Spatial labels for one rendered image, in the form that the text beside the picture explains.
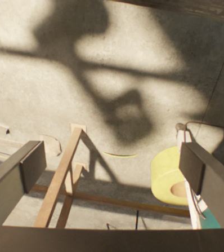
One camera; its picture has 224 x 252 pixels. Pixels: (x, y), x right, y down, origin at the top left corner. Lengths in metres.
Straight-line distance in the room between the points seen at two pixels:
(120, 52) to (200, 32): 0.35
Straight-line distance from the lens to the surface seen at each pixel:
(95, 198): 1.33
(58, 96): 1.09
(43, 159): 0.17
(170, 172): 1.14
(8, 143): 1.56
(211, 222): 0.68
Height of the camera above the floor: 0.85
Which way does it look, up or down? 49 degrees down
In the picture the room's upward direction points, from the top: 169 degrees counter-clockwise
